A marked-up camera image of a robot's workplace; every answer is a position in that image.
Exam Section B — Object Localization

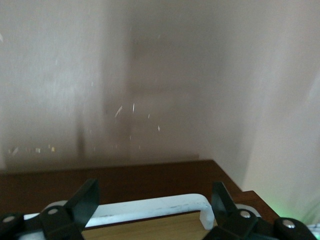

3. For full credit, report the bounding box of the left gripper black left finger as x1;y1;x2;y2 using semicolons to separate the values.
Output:
0;178;101;240

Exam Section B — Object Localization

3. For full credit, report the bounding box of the wooden drawer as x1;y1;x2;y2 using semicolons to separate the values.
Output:
0;159;251;240

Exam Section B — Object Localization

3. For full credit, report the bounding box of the white drawer handle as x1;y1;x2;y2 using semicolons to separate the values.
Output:
23;193;216;230

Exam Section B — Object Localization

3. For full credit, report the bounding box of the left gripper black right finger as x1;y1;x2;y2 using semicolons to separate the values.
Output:
202;181;319;240

